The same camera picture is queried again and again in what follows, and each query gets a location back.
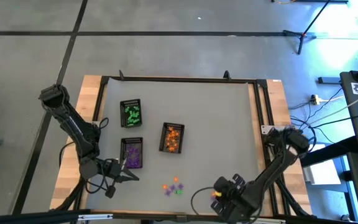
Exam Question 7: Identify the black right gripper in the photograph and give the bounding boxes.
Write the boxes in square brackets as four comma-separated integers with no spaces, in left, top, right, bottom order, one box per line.
[210,174,251,222]

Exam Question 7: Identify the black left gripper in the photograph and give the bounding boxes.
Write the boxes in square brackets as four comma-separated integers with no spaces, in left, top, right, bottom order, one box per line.
[99,151,140,199]

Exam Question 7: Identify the black plastic slotted basket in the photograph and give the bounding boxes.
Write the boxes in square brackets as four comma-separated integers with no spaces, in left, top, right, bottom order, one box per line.
[158,122,185,154]
[119,137,144,169]
[119,99,142,128]

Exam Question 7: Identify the white box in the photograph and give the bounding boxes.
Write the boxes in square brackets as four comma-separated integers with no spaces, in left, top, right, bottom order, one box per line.
[303,161,343,185]

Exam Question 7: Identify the black rig beam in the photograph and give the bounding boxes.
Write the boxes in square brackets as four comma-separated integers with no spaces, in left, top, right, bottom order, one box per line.
[0,210,358,224]

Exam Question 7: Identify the black desk leg bar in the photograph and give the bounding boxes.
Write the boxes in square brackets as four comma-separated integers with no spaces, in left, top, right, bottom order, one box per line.
[300,136,358,168]

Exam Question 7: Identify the black tripod stand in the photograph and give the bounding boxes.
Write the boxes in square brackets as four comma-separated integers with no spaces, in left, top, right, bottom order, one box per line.
[283,0,332,55]

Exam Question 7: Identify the silver metal bracket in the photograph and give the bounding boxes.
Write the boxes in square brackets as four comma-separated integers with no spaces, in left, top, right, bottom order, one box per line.
[249,217,287,224]
[78,213,114,222]

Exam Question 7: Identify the white bracket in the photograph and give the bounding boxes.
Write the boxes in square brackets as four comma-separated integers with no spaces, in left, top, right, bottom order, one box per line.
[260,124,276,135]

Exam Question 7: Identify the black metal table frame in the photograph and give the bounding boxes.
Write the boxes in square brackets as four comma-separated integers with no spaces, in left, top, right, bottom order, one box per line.
[50,70,313,218]

